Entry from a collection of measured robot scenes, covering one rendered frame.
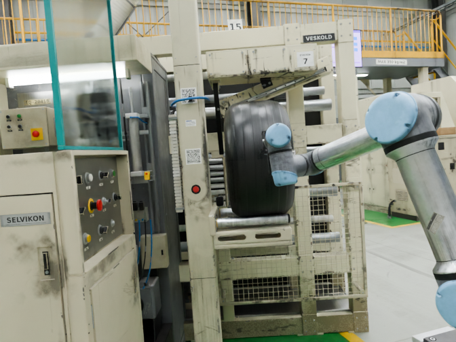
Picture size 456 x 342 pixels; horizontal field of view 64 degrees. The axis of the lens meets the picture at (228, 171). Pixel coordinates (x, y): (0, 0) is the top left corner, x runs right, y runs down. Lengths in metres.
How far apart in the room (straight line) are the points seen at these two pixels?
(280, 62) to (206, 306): 1.33
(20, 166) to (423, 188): 1.06
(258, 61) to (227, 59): 0.17
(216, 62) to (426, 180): 1.43
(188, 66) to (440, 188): 1.26
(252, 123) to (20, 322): 1.10
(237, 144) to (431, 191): 0.89
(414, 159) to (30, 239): 1.05
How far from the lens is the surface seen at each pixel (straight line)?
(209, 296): 1.89
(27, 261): 1.25
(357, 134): 1.11
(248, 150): 1.54
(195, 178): 1.76
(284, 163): 1.13
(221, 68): 2.05
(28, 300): 1.28
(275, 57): 2.08
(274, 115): 1.63
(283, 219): 1.71
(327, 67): 2.26
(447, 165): 6.44
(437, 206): 0.89
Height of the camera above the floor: 1.23
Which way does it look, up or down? 3 degrees down
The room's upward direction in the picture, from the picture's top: 4 degrees counter-clockwise
